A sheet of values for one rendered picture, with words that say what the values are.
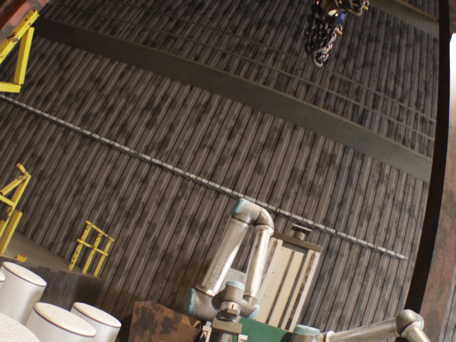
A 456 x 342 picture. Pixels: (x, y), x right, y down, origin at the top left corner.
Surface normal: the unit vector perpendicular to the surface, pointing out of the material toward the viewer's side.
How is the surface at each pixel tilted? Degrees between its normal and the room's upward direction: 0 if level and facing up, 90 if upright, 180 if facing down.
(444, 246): 90
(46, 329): 90
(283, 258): 90
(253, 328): 90
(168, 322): 106
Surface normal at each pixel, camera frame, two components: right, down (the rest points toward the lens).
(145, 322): -0.01, -0.11
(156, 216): 0.09, -0.35
